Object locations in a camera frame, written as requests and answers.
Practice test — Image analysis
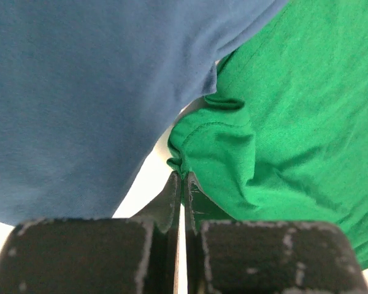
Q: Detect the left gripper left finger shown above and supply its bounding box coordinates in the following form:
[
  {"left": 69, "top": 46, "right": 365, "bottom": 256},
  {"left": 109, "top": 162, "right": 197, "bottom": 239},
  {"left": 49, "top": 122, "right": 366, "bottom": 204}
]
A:
[{"left": 0, "top": 172, "right": 181, "bottom": 293}]

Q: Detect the folded blue t shirt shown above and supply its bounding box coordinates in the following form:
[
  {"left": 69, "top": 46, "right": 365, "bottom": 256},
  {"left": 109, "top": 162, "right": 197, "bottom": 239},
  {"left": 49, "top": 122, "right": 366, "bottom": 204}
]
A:
[{"left": 0, "top": 1, "right": 286, "bottom": 225}]

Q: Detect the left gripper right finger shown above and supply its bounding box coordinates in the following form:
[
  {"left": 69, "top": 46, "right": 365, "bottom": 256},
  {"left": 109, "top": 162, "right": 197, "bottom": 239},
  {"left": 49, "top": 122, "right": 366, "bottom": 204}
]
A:
[{"left": 183, "top": 173, "right": 368, "bottom": 293}]

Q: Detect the green t shirt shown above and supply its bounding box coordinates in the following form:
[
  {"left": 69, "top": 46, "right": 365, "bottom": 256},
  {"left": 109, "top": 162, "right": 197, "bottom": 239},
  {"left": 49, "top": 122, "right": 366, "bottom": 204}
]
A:
[{"left": 168, "top": 1, "right": 368, "bottom": 269}]

